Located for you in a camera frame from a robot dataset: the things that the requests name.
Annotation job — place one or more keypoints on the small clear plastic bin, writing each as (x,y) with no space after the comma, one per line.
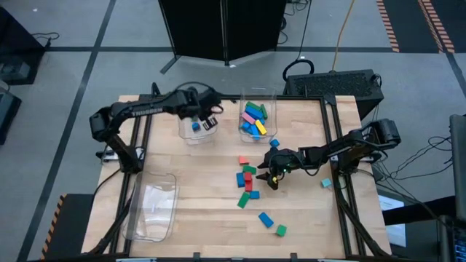
(189,136)
(271,134)

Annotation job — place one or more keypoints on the long green block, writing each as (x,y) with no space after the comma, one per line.
(253,106)
(264,111)

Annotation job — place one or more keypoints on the blue cylinder block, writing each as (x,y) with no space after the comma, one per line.
(274,143)
(196,126)

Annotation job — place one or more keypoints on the long yellow block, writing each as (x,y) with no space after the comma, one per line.
(260,127)

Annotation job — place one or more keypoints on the black metal table frame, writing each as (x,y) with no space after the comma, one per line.
(233,97)

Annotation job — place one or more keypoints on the white paper sheet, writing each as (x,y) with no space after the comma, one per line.
(391,203)

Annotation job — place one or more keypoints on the green flat plank block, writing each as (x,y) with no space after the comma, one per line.
(249,169)

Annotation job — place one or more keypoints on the black mat with hazard stripes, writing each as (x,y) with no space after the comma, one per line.
(73,229)
(407,25)

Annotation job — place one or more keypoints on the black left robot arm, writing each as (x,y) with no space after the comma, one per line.
(145,108)

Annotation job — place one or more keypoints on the small green block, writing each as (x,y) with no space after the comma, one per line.
(194,118)
(281,230)

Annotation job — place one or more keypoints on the medium blue block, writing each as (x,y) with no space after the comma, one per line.
(240,179)

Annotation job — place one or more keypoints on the black equipment cart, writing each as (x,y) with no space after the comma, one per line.
(18,36)

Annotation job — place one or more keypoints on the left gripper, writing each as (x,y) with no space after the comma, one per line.
(196,103)

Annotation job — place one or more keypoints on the black perforated computer case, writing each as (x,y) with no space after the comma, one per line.
(327,85)

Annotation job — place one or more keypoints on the small blue cube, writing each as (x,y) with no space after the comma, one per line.
(254,194)

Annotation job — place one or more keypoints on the small red block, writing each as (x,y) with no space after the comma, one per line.
(248,176)

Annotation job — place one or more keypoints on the orange triangle block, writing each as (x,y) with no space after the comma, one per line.
(243,160)

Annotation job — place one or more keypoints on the black folding partition screen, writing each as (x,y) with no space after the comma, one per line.
(218,29)

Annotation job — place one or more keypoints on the large clear plastic bin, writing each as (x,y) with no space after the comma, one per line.
(156,225)

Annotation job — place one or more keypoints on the long dark blue block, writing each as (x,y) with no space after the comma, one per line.
(255,132)

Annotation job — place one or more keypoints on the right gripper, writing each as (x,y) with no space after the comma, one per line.
(284,160)

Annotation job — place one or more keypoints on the red wedge block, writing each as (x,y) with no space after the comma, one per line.
(248,186)

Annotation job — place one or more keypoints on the cyan square block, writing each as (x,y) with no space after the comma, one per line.
(326,182)

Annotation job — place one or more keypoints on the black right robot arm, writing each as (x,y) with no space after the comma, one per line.
(346,145)

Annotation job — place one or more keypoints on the black equipment box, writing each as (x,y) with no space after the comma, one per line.
(7,113)

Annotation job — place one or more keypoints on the grey monitor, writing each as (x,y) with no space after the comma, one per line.
(459,163)

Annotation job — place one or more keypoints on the blue wedge block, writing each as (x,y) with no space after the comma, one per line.
(266,220)

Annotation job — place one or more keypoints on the long pink block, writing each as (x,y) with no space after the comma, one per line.
(248,118)

